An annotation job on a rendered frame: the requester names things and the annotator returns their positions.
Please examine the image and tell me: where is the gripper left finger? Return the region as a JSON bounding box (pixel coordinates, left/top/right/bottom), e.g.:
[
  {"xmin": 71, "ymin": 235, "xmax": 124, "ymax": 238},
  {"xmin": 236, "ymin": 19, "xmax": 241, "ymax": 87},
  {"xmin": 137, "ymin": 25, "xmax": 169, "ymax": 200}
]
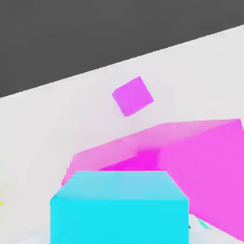
[{"xmin": 20, "ymin": 231, "xmax": 51, "ymax": 244}]

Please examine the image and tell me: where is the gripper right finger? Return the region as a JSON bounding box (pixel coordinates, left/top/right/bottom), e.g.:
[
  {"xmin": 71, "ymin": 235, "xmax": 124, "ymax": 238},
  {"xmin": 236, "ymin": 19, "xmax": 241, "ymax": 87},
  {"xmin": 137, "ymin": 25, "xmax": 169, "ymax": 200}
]
[{"xmin": 188, "ymin": 213, "xmax": 241, "ymax": 244}]

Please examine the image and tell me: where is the small purple cube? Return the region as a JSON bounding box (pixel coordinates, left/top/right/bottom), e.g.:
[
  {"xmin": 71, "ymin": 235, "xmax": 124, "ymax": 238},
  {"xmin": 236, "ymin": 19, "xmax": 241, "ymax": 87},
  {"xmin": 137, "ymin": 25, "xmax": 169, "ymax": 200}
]
[{"xmin": 112, "ymin": 75, "xmax": 155, "ymax": 117}]

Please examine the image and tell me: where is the small cyan cube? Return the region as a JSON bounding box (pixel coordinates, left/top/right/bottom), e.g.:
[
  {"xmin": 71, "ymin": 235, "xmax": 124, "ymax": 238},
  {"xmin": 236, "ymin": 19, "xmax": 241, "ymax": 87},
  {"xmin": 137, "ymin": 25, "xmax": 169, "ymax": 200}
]
[{"xmin": 50, "ymin": 171, "xmax": 190, "ymax": 244}]

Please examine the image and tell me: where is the large magenta box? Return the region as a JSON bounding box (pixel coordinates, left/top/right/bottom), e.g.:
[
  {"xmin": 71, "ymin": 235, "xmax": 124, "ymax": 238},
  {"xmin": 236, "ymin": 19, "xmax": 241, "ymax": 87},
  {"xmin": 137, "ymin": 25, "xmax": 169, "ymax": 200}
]
[{"xmin": 61, "ymin": 118, "xmax": 244, "ymax": 243}]

